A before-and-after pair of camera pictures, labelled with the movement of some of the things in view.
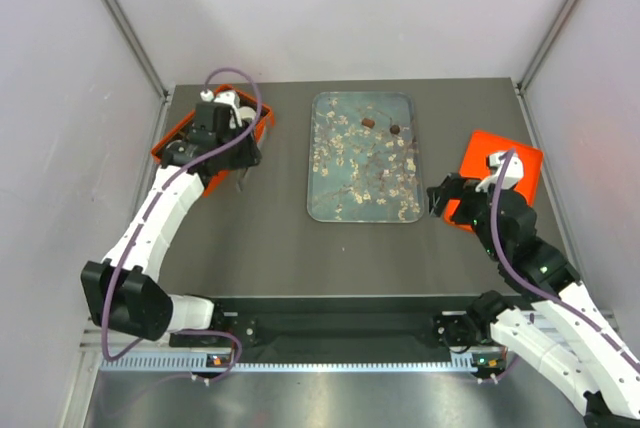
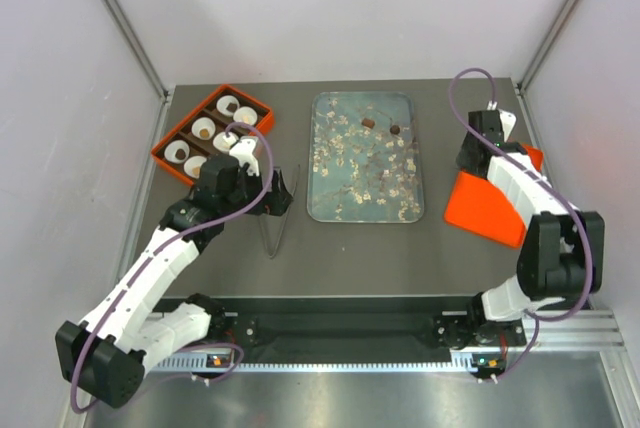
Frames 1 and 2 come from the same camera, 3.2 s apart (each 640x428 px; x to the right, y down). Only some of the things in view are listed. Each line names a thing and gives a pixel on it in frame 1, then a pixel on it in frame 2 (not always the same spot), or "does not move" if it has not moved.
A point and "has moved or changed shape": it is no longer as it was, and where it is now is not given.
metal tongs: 239,184 has moved or changed shape
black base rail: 342,329 does not move
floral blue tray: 364,175 does not move
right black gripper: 455,187 to 463,161
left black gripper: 250,155 to 273,203
